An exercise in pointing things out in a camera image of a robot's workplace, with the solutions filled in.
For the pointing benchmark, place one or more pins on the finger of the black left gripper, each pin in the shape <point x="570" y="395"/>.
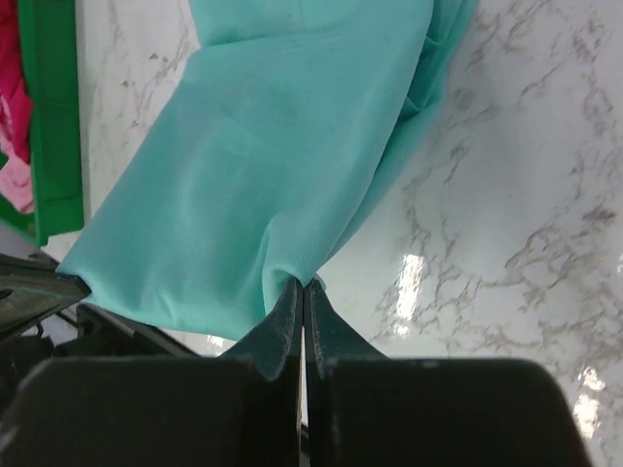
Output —
<point x="33" y="290"/>

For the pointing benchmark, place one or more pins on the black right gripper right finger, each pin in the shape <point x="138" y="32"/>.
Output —
<point x="366" y="409"/>

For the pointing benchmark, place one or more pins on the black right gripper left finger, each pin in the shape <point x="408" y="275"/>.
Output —
<point x="239" y="409"/>

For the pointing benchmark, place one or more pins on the teal t shirt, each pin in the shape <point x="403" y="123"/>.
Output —
<point x="289" y="125"/>

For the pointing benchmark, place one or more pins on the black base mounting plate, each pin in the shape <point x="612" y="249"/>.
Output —
<point x="82" y="331"/>

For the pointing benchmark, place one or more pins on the pink t shirt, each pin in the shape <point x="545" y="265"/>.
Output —
<point x="16" y="178"/>

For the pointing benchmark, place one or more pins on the magenta t shirt in bin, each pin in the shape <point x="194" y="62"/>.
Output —
<point x="12" y="78"/>

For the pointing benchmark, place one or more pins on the green plastic bin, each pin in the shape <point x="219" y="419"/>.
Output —
<point x="49" y="58"/>

